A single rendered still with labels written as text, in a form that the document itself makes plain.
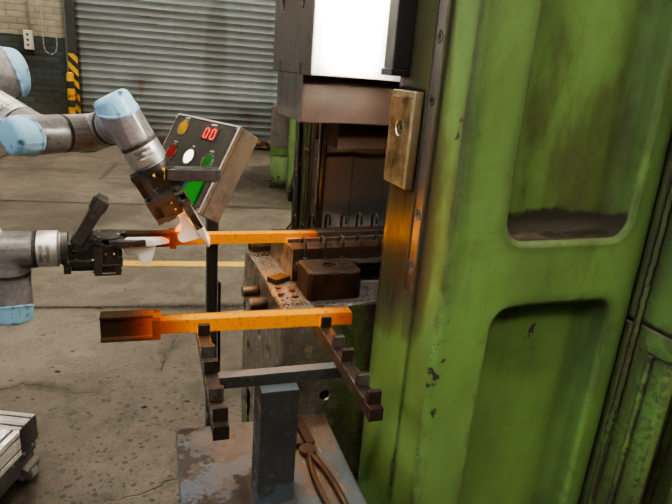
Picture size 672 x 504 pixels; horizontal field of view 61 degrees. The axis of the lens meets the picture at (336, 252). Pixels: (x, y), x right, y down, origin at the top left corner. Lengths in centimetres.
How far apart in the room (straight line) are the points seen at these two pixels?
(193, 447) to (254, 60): 838
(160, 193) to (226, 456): 55
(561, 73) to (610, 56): 10
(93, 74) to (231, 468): 863
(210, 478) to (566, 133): 86
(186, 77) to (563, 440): 844
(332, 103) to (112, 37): 825
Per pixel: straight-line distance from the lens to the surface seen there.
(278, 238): 132
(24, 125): 121
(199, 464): 111
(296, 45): 127
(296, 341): 120
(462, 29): 96
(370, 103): 127
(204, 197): 168
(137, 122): 121
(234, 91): 927
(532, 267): 106
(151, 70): 931
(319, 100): 123
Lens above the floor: 139
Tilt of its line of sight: 18 degrees down
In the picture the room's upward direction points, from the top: 5 degrees clockwise
